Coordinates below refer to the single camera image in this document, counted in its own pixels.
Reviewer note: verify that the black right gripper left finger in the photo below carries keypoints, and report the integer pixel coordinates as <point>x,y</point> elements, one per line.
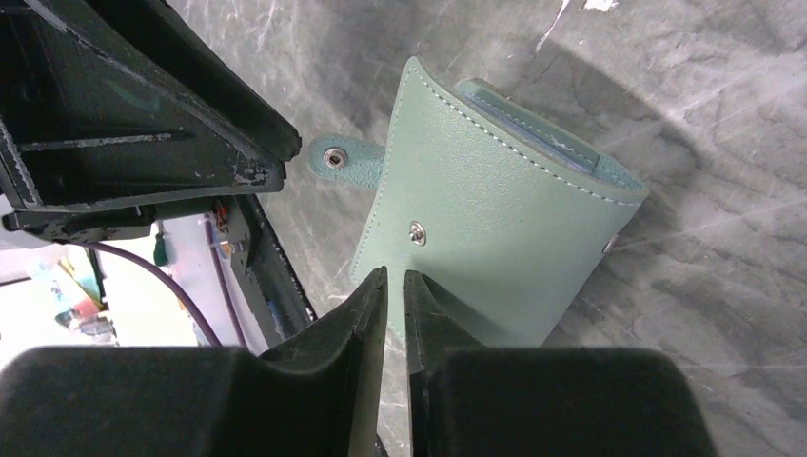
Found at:
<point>315,394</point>

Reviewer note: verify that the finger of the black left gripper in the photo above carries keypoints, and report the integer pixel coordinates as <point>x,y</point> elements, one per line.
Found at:
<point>89,123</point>
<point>160,33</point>

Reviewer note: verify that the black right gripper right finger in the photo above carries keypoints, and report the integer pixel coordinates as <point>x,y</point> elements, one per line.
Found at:
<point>468,399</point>

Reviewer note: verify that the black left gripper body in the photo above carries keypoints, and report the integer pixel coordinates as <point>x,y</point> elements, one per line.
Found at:
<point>25,228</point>

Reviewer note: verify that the green card holder wallet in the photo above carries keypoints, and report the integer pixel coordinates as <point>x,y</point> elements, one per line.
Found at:
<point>505,213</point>

